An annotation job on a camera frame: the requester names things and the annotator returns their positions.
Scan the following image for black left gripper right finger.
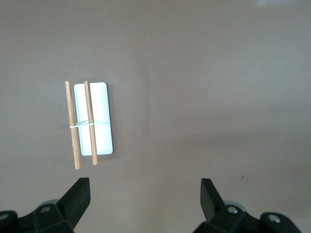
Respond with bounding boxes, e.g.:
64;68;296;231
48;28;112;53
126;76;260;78
191;178;302;233

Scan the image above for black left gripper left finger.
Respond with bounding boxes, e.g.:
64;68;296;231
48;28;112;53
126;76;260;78
0;178;92;233

